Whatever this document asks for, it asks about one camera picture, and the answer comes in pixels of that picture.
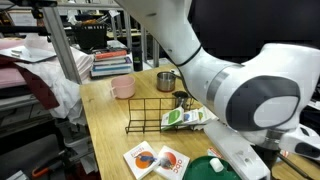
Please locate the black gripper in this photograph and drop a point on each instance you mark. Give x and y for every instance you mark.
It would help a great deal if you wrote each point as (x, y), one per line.
(268, 160)

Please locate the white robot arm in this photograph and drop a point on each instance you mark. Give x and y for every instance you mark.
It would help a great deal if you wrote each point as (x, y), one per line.
(206, 76)

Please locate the white marshmallow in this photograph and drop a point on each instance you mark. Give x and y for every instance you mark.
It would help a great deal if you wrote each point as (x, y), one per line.
(216, 165)

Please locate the dark metal cup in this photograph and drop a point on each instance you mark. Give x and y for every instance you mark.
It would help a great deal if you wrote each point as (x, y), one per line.
(180, 99)

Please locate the stainless steel cup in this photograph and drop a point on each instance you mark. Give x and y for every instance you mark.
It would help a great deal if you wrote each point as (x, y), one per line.
(166, 81)

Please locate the pink plastic cup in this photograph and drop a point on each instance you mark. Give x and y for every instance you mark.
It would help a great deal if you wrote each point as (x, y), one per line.
(123, 87)

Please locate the small red white wrapper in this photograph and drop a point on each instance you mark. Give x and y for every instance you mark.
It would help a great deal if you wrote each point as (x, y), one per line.
(214, 152)

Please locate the green round plate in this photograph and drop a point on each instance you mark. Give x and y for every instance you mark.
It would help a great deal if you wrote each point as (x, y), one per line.
(200, 171)

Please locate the white card stack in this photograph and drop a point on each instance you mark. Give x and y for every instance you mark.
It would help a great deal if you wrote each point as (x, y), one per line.
(206, 115)

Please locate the white card with blue print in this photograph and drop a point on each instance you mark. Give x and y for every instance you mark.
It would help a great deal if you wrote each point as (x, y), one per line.
(191, 116)

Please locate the green white snack bag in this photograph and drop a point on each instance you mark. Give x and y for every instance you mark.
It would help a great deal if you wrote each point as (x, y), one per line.
(173, 117)

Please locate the white birds board book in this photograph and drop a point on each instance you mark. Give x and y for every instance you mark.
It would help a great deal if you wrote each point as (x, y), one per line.
(141, 160)

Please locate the large black monitor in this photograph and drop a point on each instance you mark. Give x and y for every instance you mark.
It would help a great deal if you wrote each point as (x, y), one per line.
(253, 23)

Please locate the black bottle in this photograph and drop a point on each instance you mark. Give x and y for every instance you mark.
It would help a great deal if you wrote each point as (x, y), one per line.
(137, 58)

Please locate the blue book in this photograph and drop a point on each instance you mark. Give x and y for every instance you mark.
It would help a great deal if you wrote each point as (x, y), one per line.
(111, 67)

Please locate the orange book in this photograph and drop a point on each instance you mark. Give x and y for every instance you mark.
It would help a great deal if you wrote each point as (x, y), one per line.
(111, 54)

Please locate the white cloth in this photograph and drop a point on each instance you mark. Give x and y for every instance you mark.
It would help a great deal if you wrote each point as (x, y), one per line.
(63, 90)

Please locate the maroon cloth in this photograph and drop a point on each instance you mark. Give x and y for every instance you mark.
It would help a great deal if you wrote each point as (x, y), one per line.
(40, 90)

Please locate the pink cloth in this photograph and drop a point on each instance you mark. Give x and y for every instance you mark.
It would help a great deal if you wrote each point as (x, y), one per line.
(10, 78)

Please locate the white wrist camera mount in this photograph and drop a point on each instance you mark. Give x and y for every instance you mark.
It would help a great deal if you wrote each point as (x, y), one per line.
(236, 150)

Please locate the aluminium frame post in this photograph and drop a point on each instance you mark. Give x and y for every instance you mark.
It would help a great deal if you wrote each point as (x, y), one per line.
(57, 36)

